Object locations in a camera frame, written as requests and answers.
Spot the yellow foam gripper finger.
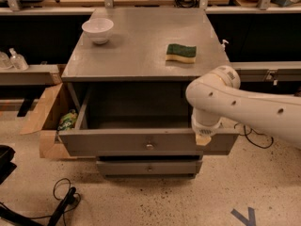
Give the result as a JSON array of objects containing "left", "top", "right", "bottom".
[{"left": 196, "top": 135, "right": 212, "bottom": 146}]

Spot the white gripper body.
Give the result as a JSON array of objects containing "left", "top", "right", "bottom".
[{"left": 191, "top": 108, "right": 221, "bottom": 137}]

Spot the grey top drawer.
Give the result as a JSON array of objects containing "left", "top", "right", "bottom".
[{"left": 59, "top": 82, "right": 238, "bottom": 156}]

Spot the grey drawer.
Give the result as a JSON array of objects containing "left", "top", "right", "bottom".
[
  {"left": 96, "top": 160, "right": 202, "bottom": 176},
  {"left": 59, "top": 82, "right": 238, "bottom": 156}
]

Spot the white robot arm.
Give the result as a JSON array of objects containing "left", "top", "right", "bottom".
[{"left": 185, "top": 66, "right": 301, "bottom": 149}]

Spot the grey drawer cabinet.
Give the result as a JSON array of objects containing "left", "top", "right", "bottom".
[{"left": 61, "top": 7, "right": 237, "bottom": 179}]

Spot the grey bottom drawer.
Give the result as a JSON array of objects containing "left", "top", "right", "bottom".
[{"left": 96, "top": 160, "right": 202, "bottom": 176}]

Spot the green yellow sponge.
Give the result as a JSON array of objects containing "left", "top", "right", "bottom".
[{"left": 166, "top": 43, "right": 197, "bottom": 64}]

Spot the white pump bottle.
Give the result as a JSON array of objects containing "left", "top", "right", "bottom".
[{"left": 221, "top": 40, "right": 229, "bottom": 51}]

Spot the blue tape floor marker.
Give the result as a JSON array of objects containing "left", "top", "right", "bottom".
[{"left": 230, "top": 207, "right": 257, "bottom": 226}]

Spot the green snack bag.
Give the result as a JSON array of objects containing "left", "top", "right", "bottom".
[{"left": 57, "top": 109, "right": 78, "bottom": 131}]

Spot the white bowl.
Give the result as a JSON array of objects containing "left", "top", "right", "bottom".
[{"left": 82, "top": 18, "right": 114, "bottom": 44}]

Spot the cardboard box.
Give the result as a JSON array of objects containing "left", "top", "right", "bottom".
[{"left": 20, "top": 83, "right": 74, "bottom": 159}]

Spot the clear sanitizer bottle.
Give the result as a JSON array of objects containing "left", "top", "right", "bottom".
[{"left": 9, "top": 48, "right": 29, "bottom": 71}]

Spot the clear bottle at edge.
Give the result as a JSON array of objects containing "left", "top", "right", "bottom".
[{"left": 0, "top": 52, "right": 13, "bottom": 69}]

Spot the black floor cable left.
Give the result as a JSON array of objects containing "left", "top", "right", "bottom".
[{"left": 0, "top": 177, "right": 82, "bottom": 226}]

